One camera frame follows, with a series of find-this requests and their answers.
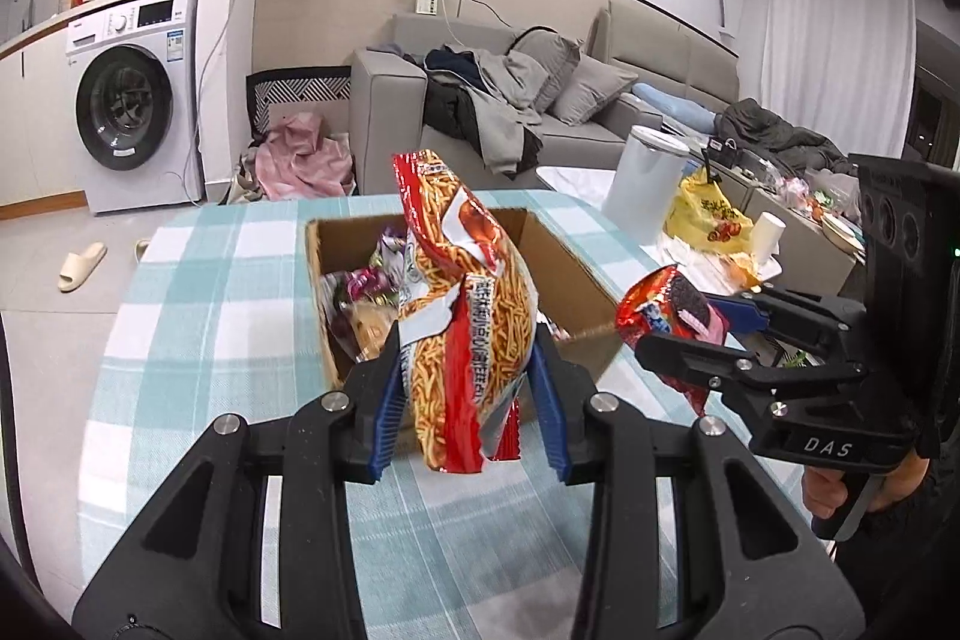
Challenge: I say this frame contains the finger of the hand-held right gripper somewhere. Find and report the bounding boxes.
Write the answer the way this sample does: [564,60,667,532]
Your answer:
[712,281,867,356]
[634,329,797,399]

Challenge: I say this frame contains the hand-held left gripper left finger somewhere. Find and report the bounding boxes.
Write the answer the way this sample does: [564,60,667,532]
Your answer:
[71,317,410,640]

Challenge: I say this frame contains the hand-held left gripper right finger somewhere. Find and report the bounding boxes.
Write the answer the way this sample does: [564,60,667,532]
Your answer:
[529,329,875,640]

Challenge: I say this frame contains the red pink-cream cookie packet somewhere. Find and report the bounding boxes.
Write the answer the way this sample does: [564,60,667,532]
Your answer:
[615,263,732,417]

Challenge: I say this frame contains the large brown cardboard box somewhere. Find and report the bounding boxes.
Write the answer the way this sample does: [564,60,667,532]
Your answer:
[304,206,623,431]

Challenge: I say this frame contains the purple snack bag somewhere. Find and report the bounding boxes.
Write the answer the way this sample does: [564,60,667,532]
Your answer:
[322,227,410,311]

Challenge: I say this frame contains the red white noodle snack bag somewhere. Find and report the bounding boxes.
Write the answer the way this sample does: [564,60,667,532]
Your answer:
[391,149,541,476]

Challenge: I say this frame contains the person's right forearm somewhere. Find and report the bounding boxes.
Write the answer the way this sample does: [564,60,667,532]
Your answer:
[832,460,960,640]

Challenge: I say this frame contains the person's right hand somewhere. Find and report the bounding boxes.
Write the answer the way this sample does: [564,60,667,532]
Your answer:
[799,451,932,547]

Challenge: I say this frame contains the white paper cup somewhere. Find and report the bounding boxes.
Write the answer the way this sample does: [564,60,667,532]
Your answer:
[750,211,787,262]

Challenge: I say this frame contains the beige coffee table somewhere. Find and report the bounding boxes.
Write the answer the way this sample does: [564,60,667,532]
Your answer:
[536,145,863,311]

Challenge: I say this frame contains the yellow plastic bag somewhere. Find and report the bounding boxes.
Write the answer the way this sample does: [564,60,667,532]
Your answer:
[666,166,755,255]

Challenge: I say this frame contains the white bowl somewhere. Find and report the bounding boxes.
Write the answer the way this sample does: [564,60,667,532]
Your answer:
[820,211,869,256]

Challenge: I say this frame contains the white waste bin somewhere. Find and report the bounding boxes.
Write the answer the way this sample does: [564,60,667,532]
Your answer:
[604,124,695,244]

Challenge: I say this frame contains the dark green coat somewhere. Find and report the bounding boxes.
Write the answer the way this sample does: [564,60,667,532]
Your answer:
[712,98,856,176]

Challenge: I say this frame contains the light blue pillow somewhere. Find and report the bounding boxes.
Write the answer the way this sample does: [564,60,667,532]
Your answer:
[630,81,721,135]

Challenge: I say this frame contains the grey pillow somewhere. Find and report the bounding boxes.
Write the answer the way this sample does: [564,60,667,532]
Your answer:
[551,56,640,127]
[514,29,584,112]

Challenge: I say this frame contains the pink cloth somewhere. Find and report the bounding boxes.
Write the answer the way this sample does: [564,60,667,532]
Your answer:
[255,113,355,202]

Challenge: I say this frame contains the white curtain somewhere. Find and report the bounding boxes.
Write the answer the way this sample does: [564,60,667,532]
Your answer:
[761,0,920,157]

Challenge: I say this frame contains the grey hoodie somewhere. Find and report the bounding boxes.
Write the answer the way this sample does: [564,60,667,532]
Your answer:
[469,49,545,176]

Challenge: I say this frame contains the grey sofa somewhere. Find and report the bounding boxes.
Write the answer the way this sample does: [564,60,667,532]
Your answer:
[351,2,740,199]

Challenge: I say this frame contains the dark jacket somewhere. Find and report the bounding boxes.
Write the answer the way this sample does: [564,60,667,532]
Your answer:
[422,47,541,180]

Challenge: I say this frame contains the black white patterned basket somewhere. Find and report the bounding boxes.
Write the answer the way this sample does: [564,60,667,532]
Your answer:
[246,68,353,139]

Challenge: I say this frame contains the white washing machine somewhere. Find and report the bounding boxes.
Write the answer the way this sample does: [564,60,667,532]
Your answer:
[66,0,205,215]

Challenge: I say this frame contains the white kitchen base cabinet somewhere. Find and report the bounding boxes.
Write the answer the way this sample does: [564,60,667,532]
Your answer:
[0,14,91,214]

